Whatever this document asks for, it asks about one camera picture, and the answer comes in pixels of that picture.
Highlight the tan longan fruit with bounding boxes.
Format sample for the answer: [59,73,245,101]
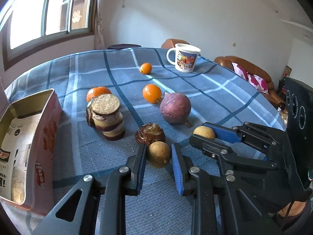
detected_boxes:
[147,141,171,168]
[193,126,215,139]

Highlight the blue plaid tablecloth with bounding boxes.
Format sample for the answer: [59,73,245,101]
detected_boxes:
[4,48,285,234]

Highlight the white printed mug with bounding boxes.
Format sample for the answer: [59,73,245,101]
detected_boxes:
[166,43,201,73]

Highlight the dark brown mangosteen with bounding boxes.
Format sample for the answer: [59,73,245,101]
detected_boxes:
[135,123,166,146]

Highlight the pink white cloth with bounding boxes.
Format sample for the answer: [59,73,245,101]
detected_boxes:
[232,63,268,95]

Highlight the window with dark frame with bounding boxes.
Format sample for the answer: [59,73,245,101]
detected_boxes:
[1,0,95,70]

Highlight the dark round stool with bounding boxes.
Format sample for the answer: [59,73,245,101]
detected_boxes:
[108,43,141,50]

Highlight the round cakes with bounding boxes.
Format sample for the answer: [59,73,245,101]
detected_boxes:
[86,93,125,141]

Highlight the small far orange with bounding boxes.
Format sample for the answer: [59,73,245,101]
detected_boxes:
[139,63,153,75]

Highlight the brown leather sofa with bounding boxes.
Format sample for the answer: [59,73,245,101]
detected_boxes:
[214,56,286,110]

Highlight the large orange mandarin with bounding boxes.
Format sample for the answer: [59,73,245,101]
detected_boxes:
[86,87,112,102]

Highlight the purple passion fruit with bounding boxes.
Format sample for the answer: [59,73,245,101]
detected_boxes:
[160,92,192,124]

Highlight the red gold tin box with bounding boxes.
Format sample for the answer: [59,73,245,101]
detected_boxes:
[1,89,62,215]

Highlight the medium orange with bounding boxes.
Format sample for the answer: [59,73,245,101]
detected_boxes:
[142,84,162,104]

